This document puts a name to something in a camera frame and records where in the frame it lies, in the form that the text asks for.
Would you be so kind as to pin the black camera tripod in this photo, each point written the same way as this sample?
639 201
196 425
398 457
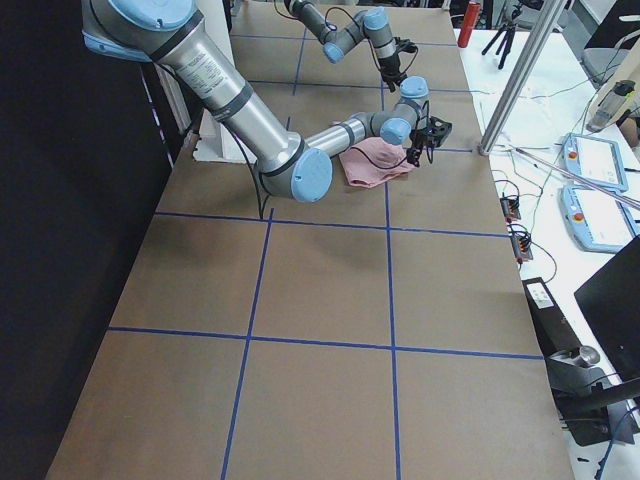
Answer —
505 34

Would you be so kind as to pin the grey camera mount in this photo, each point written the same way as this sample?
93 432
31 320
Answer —
593 409

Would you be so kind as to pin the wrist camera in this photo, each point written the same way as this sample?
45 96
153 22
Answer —
405 46
438 131

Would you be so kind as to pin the lower teach pendant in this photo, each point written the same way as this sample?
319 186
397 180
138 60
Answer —
597 222

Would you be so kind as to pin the upper teach pendant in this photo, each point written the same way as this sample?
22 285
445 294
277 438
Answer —
595 159

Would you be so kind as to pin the black monitor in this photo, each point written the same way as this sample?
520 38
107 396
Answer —
609 302

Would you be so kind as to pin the black power box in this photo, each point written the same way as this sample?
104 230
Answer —
553 331

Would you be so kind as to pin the orange circuit board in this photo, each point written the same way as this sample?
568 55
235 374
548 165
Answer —
521 245
510 208

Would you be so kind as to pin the clear water bottle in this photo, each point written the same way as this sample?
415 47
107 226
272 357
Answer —
610 104

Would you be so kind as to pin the red cylinder bottle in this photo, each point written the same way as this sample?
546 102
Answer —
469 22

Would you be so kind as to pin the aluminium frame post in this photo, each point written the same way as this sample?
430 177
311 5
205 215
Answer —
533 47

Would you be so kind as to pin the pink Snoopy t-shirt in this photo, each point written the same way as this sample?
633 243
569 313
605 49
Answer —
372 162

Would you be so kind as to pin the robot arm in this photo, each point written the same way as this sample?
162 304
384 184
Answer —
370 25
172 35

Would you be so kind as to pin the upper orange circuit board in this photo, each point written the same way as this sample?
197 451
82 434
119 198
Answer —
510 208

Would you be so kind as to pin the lower orange circuit board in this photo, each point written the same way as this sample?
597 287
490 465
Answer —
521 245

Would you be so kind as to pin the teach pendant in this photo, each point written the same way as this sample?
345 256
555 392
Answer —
597 222
595 159

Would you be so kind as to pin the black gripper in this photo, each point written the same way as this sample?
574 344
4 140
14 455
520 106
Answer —
389 64
417 141

